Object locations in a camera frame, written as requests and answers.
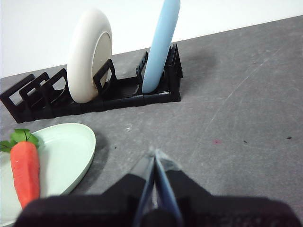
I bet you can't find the green plate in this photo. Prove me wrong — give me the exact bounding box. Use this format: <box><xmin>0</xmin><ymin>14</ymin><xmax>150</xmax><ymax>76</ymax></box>
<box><xmin>0</xmin><ymin>122</ymin><xmax>97</xmax><ymax>222</ymax></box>

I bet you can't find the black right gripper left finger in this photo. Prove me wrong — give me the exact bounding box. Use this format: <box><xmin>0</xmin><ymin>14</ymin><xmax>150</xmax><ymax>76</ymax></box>
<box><xmin>14</xmin><ymin>152</ymin><xmax>156</xmax><ymax>227</ymax></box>

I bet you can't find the orange carrot with green leaves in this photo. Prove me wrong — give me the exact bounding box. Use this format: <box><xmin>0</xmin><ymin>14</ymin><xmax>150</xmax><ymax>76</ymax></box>
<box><xmin>0</xmin><ymin>128</ymin><xmax>41</xmax><ymax>210</ymax></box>

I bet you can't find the beige plate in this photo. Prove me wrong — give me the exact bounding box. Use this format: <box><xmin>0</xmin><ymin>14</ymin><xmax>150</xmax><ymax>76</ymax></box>
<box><xmin>67</xmin><ymin>7</ymin><xmax>113</xmax><ymax>104</ymax></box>

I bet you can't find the blue plate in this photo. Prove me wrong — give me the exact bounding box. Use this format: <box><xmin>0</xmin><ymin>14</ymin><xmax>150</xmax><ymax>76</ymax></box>
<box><xmin>142</xmin><ymin>0</ymin><xmax>182</xmax><ymax>94</ymax></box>

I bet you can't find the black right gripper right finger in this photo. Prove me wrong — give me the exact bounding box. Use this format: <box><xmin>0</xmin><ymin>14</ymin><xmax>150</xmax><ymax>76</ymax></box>
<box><xmin>155</xmin><ymin>148</ymin><xmax>299</xmax><ymax>227</ymax></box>

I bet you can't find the black plate rack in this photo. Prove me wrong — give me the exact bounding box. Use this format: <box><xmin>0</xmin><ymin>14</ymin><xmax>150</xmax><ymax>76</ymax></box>
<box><xmin>0</xmin><ymin>44</ymin><xmax>184</xmax><ymax>124</ymax></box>

